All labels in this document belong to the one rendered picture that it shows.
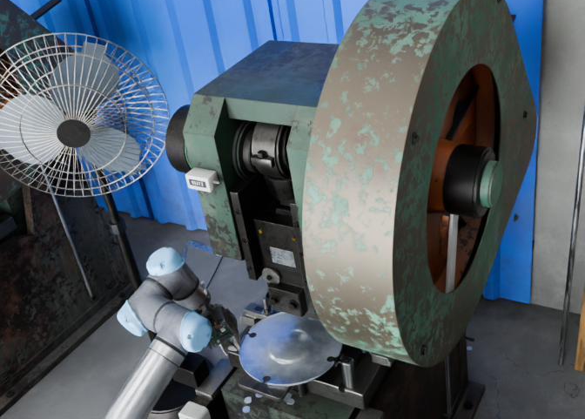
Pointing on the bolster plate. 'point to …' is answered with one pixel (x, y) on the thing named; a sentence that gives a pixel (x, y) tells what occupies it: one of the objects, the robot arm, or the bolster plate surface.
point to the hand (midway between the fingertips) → (234, 344)
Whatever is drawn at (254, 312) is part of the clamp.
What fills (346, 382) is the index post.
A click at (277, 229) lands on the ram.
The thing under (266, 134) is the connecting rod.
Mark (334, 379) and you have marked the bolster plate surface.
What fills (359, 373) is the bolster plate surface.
